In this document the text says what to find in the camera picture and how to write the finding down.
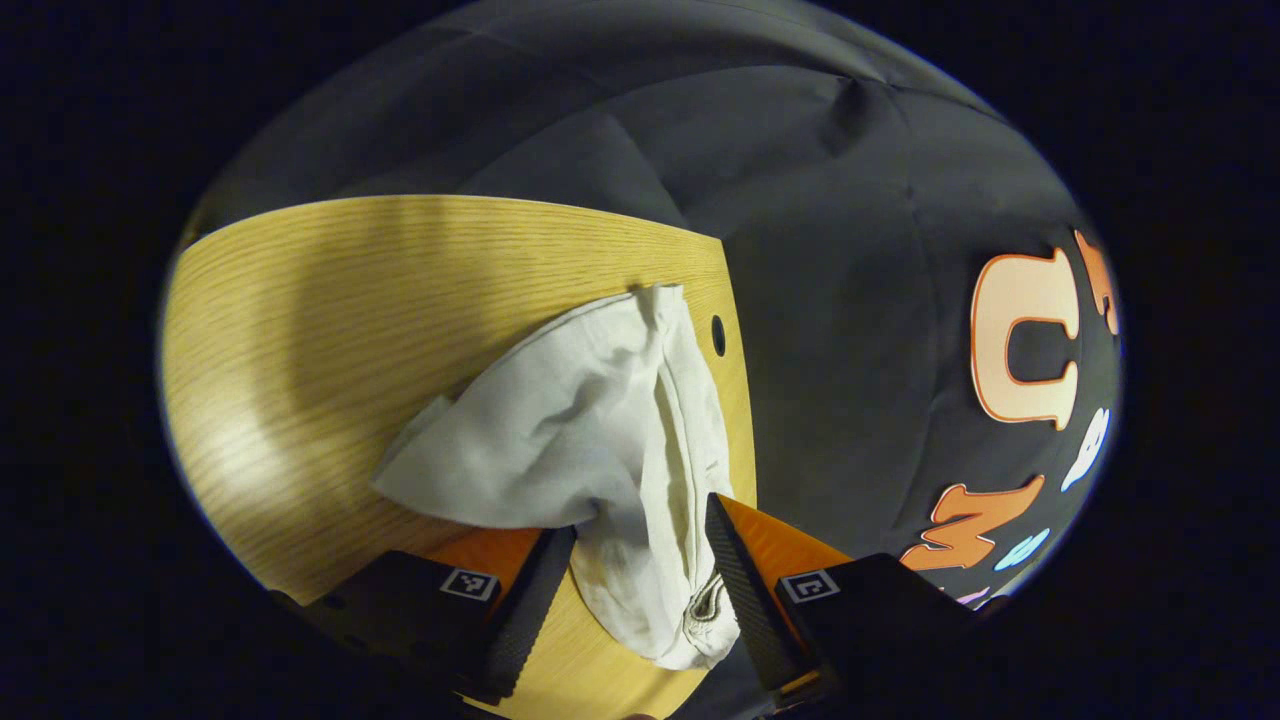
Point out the black backdrop cloth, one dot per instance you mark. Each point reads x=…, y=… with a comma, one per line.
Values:
x=850, y=250

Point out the white jeans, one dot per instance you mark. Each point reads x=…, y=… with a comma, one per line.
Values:
x=580, y=420

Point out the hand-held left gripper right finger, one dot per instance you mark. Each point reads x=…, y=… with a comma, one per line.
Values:
x=750, y=610

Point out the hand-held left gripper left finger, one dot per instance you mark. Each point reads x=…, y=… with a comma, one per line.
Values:
x=530, y=630

